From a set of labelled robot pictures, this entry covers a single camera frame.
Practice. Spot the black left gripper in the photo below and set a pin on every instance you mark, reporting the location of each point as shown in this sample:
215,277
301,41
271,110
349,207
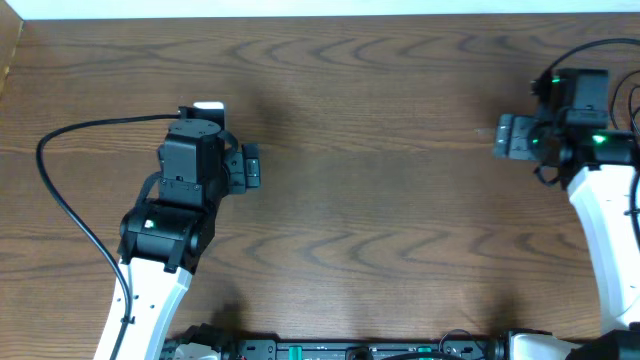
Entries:
245,173

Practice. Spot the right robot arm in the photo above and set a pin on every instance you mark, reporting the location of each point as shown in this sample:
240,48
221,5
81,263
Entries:
569,139

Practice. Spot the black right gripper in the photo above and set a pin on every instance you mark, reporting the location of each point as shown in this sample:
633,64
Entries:
511,136

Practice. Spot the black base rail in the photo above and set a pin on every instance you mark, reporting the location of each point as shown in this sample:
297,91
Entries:
208,342

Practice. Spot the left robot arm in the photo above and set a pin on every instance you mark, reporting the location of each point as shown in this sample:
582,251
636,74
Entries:
170,226

